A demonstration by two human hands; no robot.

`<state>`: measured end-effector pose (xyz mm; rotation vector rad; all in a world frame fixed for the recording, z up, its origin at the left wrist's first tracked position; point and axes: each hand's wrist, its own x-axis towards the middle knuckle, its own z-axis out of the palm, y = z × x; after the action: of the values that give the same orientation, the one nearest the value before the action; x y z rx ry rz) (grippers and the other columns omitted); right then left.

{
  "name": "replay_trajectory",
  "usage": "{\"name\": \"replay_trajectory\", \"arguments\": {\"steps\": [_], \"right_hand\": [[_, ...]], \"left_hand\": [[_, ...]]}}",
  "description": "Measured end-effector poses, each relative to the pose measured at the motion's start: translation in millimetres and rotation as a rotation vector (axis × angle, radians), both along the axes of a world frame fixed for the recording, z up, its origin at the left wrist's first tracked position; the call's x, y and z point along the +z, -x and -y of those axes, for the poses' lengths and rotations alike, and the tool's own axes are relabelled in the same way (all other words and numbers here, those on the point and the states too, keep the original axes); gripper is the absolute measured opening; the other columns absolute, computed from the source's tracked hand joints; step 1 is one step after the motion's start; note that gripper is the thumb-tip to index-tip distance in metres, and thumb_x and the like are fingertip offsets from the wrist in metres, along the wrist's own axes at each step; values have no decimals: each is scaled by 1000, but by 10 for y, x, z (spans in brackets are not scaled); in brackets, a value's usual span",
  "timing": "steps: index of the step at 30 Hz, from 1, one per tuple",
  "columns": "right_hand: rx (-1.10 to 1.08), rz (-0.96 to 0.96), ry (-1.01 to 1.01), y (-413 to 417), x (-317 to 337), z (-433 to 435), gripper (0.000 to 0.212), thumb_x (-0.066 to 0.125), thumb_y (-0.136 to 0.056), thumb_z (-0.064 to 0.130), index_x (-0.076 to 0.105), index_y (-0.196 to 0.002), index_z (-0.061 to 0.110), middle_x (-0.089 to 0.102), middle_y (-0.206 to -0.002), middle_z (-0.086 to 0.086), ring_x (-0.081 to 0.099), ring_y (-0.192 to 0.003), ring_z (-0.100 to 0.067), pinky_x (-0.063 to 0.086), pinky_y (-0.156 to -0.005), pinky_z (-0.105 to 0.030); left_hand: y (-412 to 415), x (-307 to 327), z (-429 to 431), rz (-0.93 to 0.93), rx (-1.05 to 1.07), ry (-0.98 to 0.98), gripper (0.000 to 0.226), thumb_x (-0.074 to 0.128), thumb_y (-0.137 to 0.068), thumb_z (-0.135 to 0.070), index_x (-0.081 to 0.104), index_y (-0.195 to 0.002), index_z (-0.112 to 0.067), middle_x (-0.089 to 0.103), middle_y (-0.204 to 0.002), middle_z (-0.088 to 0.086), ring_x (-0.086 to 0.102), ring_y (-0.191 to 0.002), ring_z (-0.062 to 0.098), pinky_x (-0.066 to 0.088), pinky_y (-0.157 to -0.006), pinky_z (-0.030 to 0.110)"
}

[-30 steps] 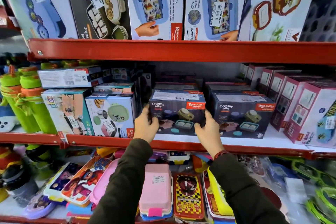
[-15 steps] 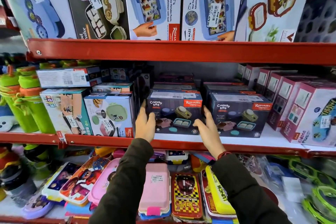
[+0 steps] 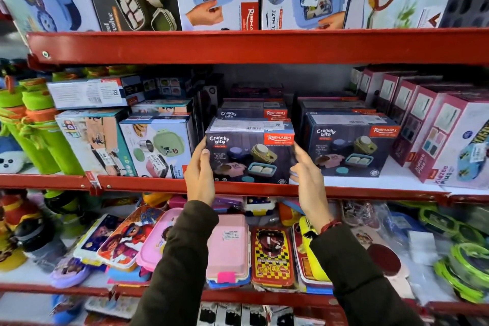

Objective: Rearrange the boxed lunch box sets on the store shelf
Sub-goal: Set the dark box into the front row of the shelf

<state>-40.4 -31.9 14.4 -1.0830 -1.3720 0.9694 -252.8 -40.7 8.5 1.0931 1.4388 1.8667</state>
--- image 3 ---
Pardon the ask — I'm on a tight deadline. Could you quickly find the person's left hand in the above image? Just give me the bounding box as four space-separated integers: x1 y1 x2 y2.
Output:
184 137 216 207

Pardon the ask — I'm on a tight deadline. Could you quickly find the white panda bottle cover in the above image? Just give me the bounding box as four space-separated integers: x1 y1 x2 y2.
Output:
0 137 30 174

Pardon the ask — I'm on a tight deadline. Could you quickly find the white purple cartoon lunchbox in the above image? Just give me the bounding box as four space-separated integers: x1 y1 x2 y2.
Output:
73 214 125 266

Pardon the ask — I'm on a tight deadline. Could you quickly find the teal cartoon box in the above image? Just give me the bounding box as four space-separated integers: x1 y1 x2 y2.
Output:
55 109 137 177

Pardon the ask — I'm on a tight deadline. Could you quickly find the green insulated bottle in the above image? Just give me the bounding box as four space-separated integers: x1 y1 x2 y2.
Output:
0 85 58 176
21 79 85 177

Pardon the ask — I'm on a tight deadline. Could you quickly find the dark maroon box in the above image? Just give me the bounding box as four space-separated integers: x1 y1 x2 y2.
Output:
230 83 284 100

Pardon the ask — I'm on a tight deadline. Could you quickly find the red thread bracelet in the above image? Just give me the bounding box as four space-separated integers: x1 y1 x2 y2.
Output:
320 219 342 235

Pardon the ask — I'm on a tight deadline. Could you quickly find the row of pink white boxes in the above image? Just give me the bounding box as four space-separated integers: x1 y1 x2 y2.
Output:
349 66 489 190

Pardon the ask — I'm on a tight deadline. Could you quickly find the person's right hand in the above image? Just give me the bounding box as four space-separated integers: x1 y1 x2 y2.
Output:
289 141 335 233

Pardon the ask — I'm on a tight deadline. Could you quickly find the person's right forearm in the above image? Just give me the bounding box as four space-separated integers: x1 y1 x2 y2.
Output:
309 222 425 326

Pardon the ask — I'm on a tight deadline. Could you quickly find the red yellow checkered lunchbox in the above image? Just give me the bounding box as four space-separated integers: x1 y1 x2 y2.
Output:
251 227 296 288

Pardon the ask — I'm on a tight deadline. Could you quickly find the person's left forearm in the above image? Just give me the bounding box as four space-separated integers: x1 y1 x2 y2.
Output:
129 200 220 326

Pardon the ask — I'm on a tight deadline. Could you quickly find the beige lunchbox with red circle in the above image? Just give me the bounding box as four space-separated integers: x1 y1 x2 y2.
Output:
351 228 416 300

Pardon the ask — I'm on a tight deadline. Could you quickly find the red cartoon lunchbox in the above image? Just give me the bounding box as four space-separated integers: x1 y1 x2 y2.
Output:
96 205 166 270

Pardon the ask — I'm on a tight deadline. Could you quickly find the pink cartoon lunchbox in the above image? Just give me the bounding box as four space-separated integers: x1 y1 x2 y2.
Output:
136 207 184 272

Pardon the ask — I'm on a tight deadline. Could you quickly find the red rimmed lunchbox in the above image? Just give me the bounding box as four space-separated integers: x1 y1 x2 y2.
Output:
292 222 334 295

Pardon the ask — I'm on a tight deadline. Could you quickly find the red yellow bottle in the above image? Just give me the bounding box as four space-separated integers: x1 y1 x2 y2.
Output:
0 194 41 227

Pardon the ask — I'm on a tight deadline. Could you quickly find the dark grey bottle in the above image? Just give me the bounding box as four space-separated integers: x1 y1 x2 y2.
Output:
13 219 68 273

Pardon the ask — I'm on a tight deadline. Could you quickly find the green black bottle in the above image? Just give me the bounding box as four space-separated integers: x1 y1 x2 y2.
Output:
44 190 92 238

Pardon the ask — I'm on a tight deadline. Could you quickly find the flat white labelled box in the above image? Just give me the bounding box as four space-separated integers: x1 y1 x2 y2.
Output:
47 76 145 110

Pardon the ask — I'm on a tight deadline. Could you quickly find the green rimmed container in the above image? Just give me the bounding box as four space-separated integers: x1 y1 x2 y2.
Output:
418 207 459 237
449 242 489 292
433 259 486 304
456 222 488 246

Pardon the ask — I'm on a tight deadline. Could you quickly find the light pink plain lunchbox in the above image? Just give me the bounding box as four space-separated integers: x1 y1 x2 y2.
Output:
205 214 252 285

